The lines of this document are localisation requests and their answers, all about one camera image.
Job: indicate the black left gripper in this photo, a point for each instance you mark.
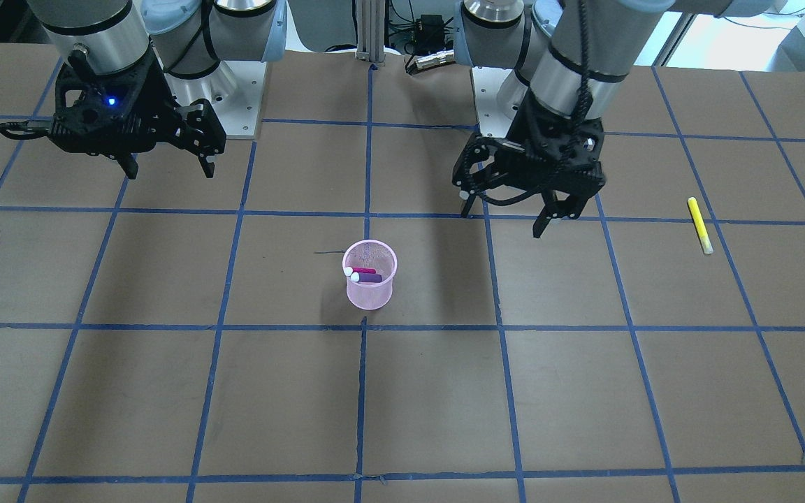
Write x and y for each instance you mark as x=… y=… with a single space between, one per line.
x=539 y=120

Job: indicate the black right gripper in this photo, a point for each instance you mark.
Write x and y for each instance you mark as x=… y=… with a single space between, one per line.
x=158 y=98

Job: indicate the pink mesh cup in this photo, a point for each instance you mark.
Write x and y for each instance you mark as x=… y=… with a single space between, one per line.
x=369 y=267

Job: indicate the purple pen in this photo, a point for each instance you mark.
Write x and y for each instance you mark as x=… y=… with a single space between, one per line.
x=367 y=279

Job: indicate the pink pen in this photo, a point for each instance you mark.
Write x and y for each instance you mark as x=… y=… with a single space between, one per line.
x=349 y=271

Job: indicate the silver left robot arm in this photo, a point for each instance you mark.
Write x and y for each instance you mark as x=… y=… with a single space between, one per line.
x=569 y=59

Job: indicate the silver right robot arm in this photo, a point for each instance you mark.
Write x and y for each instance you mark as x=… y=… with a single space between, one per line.
x=189 y=38

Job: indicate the yellow pen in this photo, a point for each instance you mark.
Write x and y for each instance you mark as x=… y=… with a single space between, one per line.
x=700 y=226

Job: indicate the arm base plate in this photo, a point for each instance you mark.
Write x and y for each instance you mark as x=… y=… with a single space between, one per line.
x=498 y=94
x=235 y=90

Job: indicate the aluminium frame post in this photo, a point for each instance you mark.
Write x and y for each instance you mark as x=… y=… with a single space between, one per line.
x=371 y=30

